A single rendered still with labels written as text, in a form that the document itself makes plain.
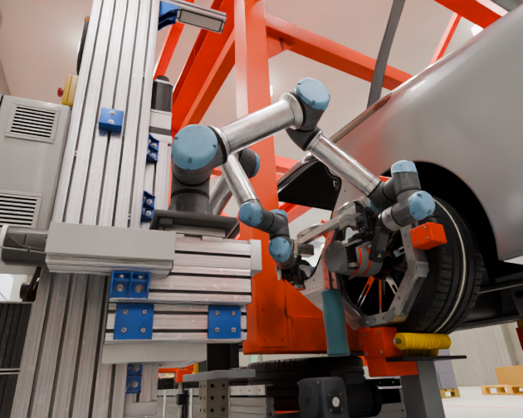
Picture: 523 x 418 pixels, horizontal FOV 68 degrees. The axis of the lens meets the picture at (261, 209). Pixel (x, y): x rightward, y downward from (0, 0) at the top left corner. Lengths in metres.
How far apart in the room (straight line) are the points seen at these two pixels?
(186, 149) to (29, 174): 0.48
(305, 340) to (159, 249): 1.14
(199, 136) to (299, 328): 1.14
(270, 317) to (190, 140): 1.02
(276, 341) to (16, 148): 1.25
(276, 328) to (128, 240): 1.07
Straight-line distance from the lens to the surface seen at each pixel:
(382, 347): 1.59
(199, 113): 3.59
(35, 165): 1.30
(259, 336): 1.79
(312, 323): 1.95
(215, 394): 1.83
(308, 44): 3.04
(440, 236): 1.49
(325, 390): 1.69
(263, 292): 1.83
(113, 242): 0.91
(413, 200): 1.20
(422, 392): 1.71
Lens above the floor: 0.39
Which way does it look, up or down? 24 degrees up
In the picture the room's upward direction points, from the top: 3 degrees counter-clockwise
